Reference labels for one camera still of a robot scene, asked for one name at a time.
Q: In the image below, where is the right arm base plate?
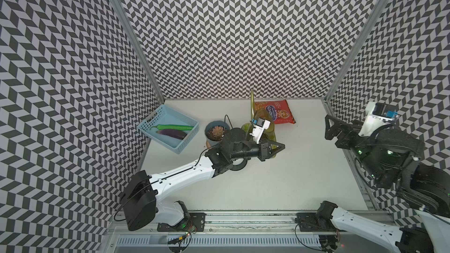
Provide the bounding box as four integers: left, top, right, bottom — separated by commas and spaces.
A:
295, 212, 339, 233

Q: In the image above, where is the corner aluminium post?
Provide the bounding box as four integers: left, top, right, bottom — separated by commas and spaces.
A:
109, 0, 165, 103
323, 0, 390, 103

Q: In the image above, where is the blue pot pink succulent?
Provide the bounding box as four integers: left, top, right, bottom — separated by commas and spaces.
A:
205, 120, 230, 148

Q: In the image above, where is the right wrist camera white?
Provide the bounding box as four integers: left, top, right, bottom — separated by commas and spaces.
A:
358, 101, 399, 137

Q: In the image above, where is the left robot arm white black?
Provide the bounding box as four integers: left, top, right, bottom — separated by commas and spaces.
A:
119, 128, 285, 231

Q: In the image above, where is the purple toy eggplant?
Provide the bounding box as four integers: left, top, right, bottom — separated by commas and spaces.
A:
157, 129, 187, 140

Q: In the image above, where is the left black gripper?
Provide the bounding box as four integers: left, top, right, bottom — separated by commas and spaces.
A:
230, 136, 284, 161

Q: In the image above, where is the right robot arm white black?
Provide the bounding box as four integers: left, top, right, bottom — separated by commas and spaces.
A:
316, 115, 450, 253

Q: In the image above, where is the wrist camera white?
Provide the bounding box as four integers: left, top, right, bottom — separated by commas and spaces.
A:
250, 118, 271, 144
358, 101, 399, 137

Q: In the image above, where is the left corner aluminium post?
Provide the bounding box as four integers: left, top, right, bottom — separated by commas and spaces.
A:
109, 0, 165, 103

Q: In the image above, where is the red cookie snack bag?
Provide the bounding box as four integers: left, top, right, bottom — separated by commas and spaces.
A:
254, 100, 296, 125

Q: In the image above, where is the dark round saucer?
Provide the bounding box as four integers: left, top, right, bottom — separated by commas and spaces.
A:
230, 159, 248, 171

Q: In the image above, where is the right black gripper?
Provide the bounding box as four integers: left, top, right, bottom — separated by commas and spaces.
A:
323, 114, 389, 182

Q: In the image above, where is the light blue plastic basket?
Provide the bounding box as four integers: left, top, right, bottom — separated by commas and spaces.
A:
137, 105, 199, 154

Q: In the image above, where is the green transparent watering can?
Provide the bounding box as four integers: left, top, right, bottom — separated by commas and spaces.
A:
241, 90, 276, 143

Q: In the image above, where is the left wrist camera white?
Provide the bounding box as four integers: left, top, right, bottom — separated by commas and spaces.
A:
250, 118, 271, 144

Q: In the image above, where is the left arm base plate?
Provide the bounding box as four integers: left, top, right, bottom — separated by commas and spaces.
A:
157, 212, 206, 234

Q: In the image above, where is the right corner aluminium post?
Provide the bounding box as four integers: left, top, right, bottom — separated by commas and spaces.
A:
323, 0, 390, 103

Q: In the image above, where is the green toy chili pepper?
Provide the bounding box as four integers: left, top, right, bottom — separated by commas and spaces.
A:
151, 124, 194, 131

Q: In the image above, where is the aluminium front rail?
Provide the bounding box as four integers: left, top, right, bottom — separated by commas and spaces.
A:
105, 210, 401, 236

